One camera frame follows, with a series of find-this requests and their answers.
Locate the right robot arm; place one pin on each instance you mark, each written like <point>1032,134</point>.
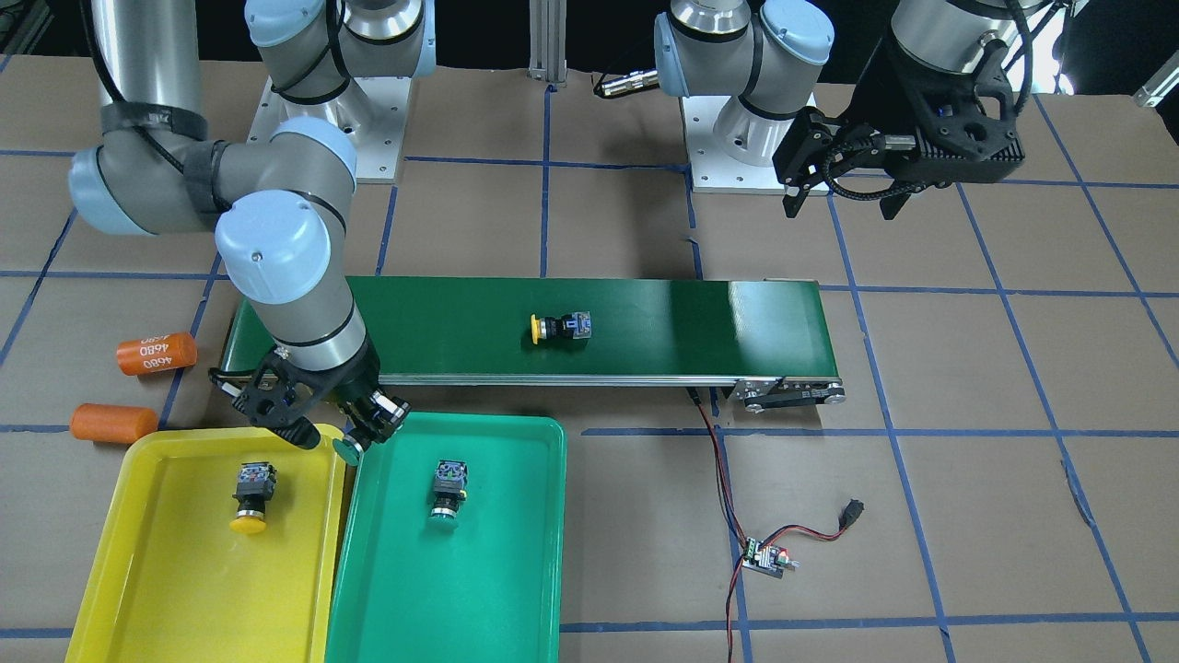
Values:
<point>277,210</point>

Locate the orange cylinder with 4680 print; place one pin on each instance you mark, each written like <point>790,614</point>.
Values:
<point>156,354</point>

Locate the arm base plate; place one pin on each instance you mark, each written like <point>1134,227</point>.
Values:
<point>730,149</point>
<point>372,113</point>

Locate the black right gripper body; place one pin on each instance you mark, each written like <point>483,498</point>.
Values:
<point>354,386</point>

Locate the green conveyor belt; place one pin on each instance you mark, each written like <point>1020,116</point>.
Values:
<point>766,342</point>

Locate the green push button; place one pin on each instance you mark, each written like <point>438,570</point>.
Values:
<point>449,493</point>
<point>351,449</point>

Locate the aluminium frame post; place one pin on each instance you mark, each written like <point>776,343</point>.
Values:
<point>547,40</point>

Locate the yellow push button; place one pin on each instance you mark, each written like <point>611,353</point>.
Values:
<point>572,326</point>
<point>255,486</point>

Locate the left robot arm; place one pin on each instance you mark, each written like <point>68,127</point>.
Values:
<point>771,59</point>

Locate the small motor controller board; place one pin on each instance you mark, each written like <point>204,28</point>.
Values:
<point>767,559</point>

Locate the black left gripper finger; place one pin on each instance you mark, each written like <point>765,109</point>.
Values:
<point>892,204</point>
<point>794,198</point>

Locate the plain orange cylinder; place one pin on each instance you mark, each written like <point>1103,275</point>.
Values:
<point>112,423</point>

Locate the black connector plug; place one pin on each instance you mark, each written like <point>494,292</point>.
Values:
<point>850,514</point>

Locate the yellow tray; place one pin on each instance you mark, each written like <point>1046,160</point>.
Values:
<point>171,582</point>

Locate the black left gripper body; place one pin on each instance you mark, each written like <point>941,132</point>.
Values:
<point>892,103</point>

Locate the green tray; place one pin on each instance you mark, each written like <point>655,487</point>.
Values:
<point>487,591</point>

